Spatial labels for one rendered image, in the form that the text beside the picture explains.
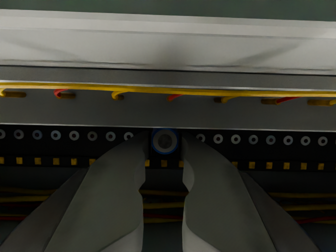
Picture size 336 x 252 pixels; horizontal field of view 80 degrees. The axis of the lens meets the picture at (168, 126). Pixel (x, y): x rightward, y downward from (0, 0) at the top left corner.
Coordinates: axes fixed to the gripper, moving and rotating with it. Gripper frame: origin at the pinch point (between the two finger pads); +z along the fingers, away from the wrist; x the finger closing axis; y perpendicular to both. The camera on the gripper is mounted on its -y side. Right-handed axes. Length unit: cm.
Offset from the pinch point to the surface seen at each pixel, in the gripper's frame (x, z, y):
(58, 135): -12.0, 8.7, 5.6
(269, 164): 12.3, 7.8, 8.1
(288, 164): 14.5, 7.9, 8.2
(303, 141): 16.1, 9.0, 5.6
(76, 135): -9.9, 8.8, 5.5
